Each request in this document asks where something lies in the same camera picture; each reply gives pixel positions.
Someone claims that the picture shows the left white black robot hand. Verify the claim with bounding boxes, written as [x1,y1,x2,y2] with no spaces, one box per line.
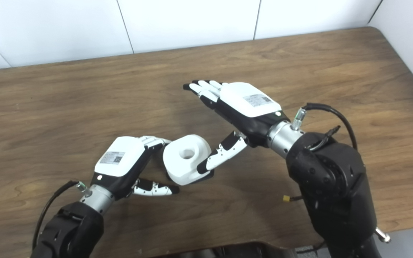
[91,136,180,201]

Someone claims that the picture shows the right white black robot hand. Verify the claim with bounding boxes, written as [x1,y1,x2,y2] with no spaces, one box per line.
[183,80,291,175]

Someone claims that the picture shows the round white plastic piece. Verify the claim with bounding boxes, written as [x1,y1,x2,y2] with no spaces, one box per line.
[163,134,212,186]

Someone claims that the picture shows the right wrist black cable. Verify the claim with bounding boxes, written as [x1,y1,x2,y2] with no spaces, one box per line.
[292,103,391,243]

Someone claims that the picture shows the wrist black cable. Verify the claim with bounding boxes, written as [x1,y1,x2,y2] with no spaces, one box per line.
[292,103,391,243]
[32,180,89,251]

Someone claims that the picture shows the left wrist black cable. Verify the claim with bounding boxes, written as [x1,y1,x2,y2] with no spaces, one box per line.
[32,180,89,251]

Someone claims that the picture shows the thin black hanging cable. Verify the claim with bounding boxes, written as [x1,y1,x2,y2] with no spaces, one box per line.
[296,242,327,254]

